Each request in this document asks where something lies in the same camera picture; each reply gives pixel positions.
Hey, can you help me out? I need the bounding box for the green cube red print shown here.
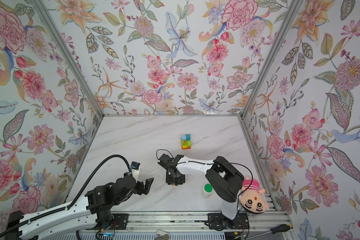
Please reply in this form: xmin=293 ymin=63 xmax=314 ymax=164
xmin=182 ymin=140 xmax=192 ymax=146

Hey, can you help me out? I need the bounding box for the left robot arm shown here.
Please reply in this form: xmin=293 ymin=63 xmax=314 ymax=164
xmin=2 ymin=174 xmax=154 ymax=240

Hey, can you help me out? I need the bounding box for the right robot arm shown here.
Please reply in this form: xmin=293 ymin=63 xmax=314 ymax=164
xmin=158 ymin=154 xmax=245 ymax=224

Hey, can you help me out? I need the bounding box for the white bottle green cap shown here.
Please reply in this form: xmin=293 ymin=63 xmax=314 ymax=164
xmin=202 ymin=184 xmax=213 ymax=198

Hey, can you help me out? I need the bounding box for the pink plush toy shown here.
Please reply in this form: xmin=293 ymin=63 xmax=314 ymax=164
xmin=239 ymin=176 xmax=269 ymax=214

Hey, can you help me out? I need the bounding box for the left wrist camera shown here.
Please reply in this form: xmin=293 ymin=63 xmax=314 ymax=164
xmin=131 ymin=162 xmax=141 ymax=181

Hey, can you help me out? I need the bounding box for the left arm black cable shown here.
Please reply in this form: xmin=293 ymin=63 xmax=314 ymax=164
xmin=0 ymin=154 xmax=133 ymax=240

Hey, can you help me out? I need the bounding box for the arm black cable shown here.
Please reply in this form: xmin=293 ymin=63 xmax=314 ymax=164
xmin=179 ymin=160 xmax=254 ymax=196
xmin=0 ymin=154 xmax=133 ymax=240

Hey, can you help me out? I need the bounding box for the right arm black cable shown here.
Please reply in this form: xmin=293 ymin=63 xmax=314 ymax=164
xmin=179 ymin=160 xmax=254 ymax=196

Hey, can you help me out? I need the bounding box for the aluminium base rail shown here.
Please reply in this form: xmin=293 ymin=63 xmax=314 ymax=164
xmin=35 ymin=210 xmax=292 ymax=233

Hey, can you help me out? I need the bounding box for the black handled screwdriver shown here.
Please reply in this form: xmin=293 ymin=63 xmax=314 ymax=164
xmin=246 ymin=224 xmax=292 ymax=240

